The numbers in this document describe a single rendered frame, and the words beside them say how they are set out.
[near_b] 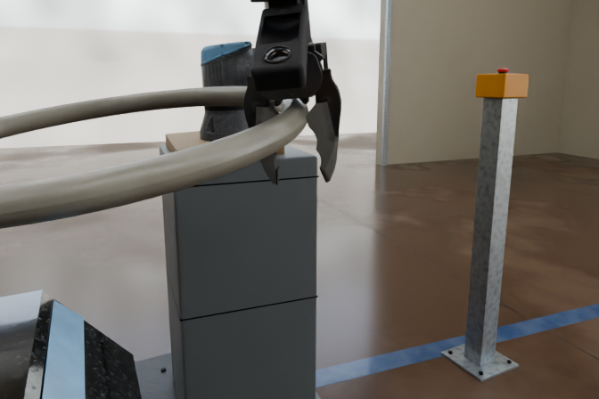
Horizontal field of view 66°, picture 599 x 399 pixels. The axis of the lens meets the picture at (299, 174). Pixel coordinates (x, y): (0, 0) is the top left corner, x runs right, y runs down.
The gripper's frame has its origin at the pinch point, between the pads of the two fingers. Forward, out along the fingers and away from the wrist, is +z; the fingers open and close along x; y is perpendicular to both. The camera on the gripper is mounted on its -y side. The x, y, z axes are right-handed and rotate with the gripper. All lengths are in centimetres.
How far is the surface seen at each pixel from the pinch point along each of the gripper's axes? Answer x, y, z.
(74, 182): 12.0, -21.2, -6.9
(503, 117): -50, 114, 19
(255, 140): 1.5, -11.2, -6.8
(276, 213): 20, 68, 32
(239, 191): 28, 64, 24
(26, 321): 24.8, -15.8, 8.2
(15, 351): 22.0, -20.4, 7.9
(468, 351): -38, 108, 108
